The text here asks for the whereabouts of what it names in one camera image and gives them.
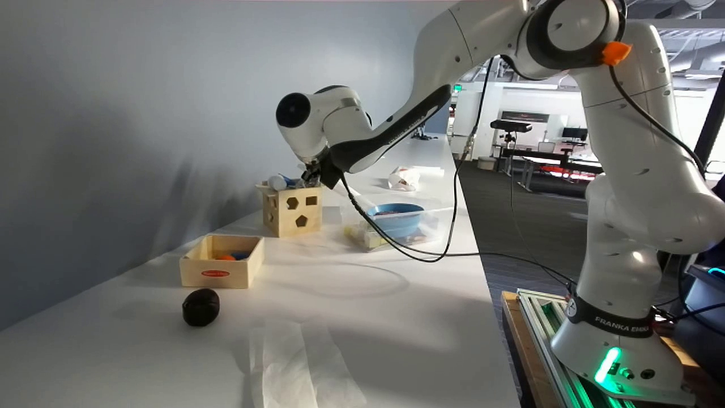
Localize yellow packet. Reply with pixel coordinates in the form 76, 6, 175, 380
344, 224, 380, 249

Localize blue bowl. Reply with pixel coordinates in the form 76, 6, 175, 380
368, 200, 427, 238

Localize black metal post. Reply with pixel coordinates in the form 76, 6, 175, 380
690, 88, 725, 179

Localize black cable bundle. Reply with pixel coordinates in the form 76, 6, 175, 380
651, 256, 725, 341

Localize black ball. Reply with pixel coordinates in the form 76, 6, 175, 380
179, 286, 222, 329

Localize crumpled clear plastic bag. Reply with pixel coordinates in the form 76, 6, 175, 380
385, 165, 448, 193

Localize open wooden tray box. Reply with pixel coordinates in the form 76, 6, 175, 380
179, 232, 267, 290

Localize clear plastic tote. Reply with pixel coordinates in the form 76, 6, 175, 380
340, 201, 460, 254

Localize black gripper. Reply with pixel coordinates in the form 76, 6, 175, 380
298, 149, 344, 193

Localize robot mounting platform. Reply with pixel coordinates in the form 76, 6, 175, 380
499, 287, 700, 408

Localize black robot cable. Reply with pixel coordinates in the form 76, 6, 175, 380
335, 54, 585, 292

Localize background lab desks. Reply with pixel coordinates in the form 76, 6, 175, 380
487, 109, 607, 191

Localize wooden shape sorter box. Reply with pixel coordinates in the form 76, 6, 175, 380
260, 181, 325, 241

